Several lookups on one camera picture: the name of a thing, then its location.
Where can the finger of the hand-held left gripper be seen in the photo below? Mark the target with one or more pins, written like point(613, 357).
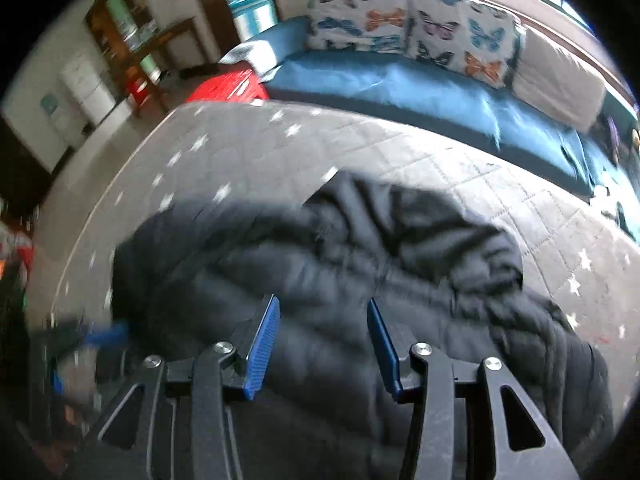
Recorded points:
point(107, 335)

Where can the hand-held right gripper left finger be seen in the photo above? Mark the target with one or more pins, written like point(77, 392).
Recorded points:
point(260, 350)

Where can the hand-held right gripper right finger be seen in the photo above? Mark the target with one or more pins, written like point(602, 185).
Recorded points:
point(382, 355)

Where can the black puffer jacket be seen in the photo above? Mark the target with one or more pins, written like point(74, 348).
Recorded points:
point(350, 260)

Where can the grey quilted star blanket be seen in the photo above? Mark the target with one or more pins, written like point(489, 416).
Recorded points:
point(450, 150)

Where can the white refrigerator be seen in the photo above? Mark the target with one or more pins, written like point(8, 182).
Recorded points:
point(87, 91)

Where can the small red chair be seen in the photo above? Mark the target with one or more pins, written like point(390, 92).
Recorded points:
point(139, 91)

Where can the red plastic stool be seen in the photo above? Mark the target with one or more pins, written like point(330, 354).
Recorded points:
point(225, 87)

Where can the blue sofa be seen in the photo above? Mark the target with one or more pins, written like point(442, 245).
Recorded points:
point(400, 85)

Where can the wooden table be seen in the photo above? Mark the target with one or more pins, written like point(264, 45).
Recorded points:
point(150, 45)

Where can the grey fabric bundle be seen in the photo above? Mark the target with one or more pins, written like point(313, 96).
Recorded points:
point(247, 55)

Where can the butterfly print pillow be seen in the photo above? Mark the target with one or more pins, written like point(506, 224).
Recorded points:
point(460, 35)
point(357, 20)

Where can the plain grey pillow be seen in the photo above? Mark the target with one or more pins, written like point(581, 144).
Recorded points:
point(560, 77)

